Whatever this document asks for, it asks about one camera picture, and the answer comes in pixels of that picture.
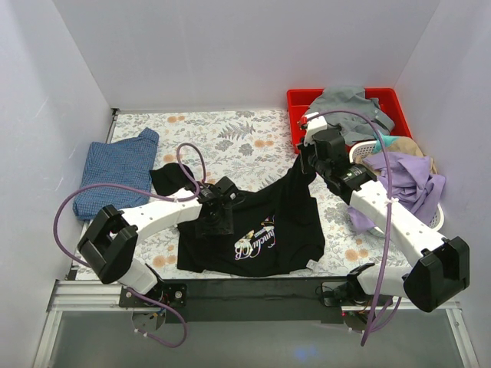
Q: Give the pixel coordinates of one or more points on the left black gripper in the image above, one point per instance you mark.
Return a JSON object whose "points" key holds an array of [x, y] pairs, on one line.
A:
{"points": [[214, 225]]}

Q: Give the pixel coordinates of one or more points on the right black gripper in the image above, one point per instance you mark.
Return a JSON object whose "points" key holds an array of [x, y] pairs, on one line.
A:
{"points": [[311, 160]]}

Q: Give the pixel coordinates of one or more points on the black floral print t-shirt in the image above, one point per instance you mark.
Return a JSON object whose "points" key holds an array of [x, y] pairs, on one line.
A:
{"points": [[277, 230]]}

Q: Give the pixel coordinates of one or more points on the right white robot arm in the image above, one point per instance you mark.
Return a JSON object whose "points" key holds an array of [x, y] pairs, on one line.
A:
{"points": [[438, 268]]}

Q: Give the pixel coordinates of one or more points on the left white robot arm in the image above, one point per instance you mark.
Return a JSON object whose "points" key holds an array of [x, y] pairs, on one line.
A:
{"points": [[109, 243]]}

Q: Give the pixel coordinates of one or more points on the white plastic laundry basket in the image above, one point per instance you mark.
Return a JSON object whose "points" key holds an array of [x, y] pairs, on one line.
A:
{"points": [[438, 218]]}

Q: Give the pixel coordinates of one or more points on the grey shirt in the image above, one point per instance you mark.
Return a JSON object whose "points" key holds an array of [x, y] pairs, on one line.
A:
{"points": [[353, 128]]}

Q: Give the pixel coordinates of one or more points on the red plastic bin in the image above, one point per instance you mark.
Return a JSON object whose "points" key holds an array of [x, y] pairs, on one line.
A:
{"points": [[299, 100]]}

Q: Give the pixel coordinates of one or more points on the teal garment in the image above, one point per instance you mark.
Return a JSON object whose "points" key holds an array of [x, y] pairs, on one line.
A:
{"points": [[383, 140]]}

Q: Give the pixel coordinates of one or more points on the beige garment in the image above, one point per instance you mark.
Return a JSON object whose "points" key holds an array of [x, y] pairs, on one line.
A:
{"points": [[403, 145]]}

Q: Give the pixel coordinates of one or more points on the lilac purple shirt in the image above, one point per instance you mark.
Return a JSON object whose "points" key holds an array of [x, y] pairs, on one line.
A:
{"points": [[414, 184]]}

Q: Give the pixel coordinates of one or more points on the blue checkered folded shirt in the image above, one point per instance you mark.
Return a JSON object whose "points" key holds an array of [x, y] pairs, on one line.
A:
{"points": [[128, 163]]}

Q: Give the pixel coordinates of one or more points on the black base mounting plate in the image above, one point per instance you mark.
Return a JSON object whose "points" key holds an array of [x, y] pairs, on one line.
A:
{"points": [[254, 299]]}

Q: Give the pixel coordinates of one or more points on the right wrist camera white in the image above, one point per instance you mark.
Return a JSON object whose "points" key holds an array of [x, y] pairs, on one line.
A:
{"points": [[312, 125]]}

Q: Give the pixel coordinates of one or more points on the aluminium frame rail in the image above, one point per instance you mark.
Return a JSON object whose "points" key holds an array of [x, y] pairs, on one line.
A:
{"points": [[90, 296]]}

